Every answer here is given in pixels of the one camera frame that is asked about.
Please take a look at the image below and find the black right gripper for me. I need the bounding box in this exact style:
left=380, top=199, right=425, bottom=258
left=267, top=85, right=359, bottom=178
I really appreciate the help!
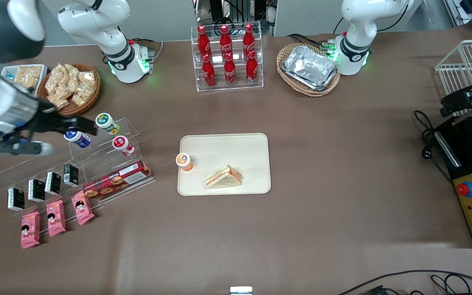
left=15, top=104, right=97, bottom=136

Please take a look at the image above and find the plastic triangle sandwich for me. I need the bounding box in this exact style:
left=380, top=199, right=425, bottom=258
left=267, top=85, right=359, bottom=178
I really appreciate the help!
left=202, top=164, right=244, bottom=190

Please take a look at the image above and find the aluminium foil tray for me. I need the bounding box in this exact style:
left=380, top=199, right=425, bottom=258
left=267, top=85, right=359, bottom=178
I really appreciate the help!
left=282, top=68, right=339, bottom=92
left=283, top=45, right=338, bottom=86

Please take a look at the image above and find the beige plastic serving tray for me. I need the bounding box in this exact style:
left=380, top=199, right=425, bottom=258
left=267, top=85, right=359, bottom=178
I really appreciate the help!
left=178, top=133, right=271, bottom=196

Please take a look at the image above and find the dark brown wicker basket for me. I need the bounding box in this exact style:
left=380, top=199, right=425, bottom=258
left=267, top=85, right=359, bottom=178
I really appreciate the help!
left=37, top=63, right=101, bottom=117

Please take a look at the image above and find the blue lid yogurt cup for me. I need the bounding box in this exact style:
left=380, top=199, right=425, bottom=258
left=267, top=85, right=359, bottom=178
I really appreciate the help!
left=64, top=130, right=91, bottom=149

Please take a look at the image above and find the clear bag of tan snacks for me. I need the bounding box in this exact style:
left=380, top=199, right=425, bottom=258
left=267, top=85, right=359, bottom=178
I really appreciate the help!
left=58, top=64, right=79, bottom=95
left=72, top=84, right=93, bottom=107
left=45, top=66, right=67, bottom=97
left=48, top=94, right=71, bottom=111
left=78, top=72, right=98, bottom=93

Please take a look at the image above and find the green lid yogurt cup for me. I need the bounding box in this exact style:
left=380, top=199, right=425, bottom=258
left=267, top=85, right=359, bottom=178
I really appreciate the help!
left=95, top=113, right=120, bottom=136

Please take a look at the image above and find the small black drink carton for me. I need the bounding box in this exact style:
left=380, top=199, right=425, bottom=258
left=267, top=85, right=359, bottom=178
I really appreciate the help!
left=28, top=179, right=46, bottom=202
left=64, top=164, right=79, bottom=187
left=45, top=172, right=61, bottom=195
left=7, top=188, right=25, bottom=211

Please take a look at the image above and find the red lid yogurt cup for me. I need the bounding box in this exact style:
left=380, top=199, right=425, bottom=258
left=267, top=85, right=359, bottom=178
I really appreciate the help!
left=112, top=136, right=136, bottom=157

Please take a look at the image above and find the white rectangular dish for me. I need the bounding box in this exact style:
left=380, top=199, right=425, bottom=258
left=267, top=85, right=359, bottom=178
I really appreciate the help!
left=0, top=65, right=48, bottom=99

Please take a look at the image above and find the tan cracker pack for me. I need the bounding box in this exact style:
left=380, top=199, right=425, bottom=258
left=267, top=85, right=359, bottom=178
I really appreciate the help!
left=14, top=66, right=42, bottom=89

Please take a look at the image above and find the red cookie box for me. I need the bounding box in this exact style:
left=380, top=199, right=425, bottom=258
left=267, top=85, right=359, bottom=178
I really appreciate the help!
left=84, top=160, right=153, bottom=200

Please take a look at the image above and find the clear acrylic tiered shelf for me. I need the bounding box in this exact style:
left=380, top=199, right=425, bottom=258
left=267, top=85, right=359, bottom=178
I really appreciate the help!
left=0, top=118, right=155, bottom=236

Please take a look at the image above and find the pink snack packet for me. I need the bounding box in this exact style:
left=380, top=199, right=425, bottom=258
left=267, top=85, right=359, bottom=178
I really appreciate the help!
left=21, top=212, right=41, bottom=249
left=71, top=191, right=95, bottom=226
left=47, top=201, right=67, bottom=237

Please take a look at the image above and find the orange yogurt cup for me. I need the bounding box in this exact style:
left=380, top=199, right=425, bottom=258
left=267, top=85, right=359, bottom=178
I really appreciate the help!
left=176, top=153, right=194, bottom=172

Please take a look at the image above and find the brown table cover sheet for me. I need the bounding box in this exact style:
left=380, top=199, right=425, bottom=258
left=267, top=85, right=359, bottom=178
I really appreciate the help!
left=0, top=23, right=472, bottom=295

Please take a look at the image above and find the red cola bottle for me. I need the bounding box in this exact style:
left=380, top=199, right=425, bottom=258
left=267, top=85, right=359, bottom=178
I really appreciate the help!
left=220, top=25, right=233, bottom=61
left=224, top=52, right=237, bottom=87
left=246, top=50, right=259, bottom=86
left=197, top=25, right=212, bottom=62
left=243, top=23, right=256, bottom=60
left=202, top=53, right=217, bottom=88

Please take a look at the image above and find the light tan wicker basket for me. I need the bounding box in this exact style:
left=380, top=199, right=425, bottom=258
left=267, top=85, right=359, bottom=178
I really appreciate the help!
left=277, top=43, right=341, bottom=98

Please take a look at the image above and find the black equipment stand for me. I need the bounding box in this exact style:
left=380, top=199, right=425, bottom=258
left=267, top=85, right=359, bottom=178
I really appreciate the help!
left=195, top=0, right=277, bottom=35

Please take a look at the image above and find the clear acrylic bottle rack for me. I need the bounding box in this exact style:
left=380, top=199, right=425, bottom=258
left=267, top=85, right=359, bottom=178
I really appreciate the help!
left=191, top=23, right=264, bottom=92

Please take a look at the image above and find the silver machine handle bar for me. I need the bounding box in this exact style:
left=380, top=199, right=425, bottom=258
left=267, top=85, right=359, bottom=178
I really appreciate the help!
left=435, top=131, right=462, bottom=169

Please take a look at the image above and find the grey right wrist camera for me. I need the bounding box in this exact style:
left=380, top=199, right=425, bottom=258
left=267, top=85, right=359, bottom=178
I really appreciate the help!
left=0, top=141, right=53, bottom=157

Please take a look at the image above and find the black power cable with plug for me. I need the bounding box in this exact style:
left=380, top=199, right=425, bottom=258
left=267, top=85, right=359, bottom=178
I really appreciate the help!
left=413, top=110, right=454, bottom=185

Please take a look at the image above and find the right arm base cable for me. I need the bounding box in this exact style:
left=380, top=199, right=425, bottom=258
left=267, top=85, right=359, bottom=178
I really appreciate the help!
left=132, top=38, right=165, bottom=62

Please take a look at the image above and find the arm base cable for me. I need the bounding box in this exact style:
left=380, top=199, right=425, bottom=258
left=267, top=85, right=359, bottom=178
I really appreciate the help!
left=132, top=38, right=165, bottom=62
left=287, top=33, right=336, bottom=52

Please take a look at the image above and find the left arm base cable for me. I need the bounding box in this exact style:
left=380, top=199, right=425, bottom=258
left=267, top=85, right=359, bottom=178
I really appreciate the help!
left=287, top=33, right=336, bottom=52

